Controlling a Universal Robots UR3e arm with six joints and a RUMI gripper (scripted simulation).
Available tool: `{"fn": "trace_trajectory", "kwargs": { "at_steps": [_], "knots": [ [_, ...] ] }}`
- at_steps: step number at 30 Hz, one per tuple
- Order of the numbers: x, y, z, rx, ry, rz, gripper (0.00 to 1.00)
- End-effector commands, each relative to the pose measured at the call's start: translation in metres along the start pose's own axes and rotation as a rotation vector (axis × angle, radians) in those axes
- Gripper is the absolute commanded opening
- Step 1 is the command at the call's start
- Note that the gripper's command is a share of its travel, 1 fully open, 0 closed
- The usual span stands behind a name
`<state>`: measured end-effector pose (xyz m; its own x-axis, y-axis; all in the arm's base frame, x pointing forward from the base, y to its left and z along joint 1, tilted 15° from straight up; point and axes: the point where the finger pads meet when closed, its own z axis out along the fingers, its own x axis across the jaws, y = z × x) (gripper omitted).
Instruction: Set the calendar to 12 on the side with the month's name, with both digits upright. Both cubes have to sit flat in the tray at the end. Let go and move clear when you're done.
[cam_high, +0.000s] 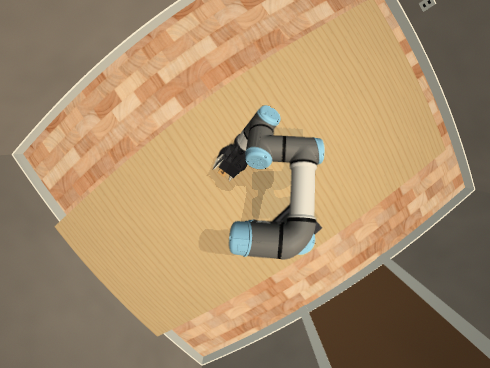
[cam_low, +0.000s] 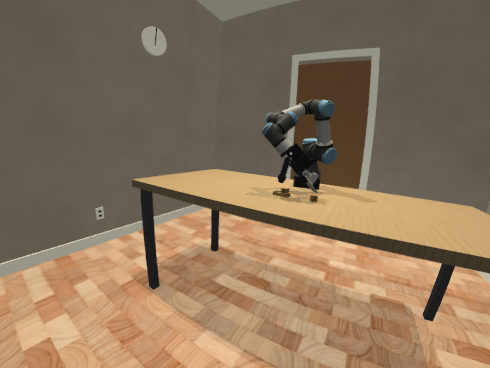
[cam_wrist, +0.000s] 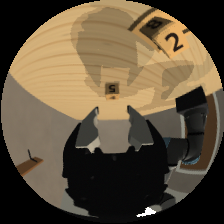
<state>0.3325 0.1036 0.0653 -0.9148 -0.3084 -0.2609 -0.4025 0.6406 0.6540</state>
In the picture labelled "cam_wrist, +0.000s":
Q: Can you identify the wooden number cube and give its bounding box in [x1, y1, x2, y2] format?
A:
[105, 83, 120, 100]
[139, 16, 189, 59]

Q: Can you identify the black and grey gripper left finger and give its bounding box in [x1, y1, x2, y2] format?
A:
[62, 106, 101, 178]

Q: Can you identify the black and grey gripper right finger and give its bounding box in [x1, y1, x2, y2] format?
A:
[127, 105, 170, 174]

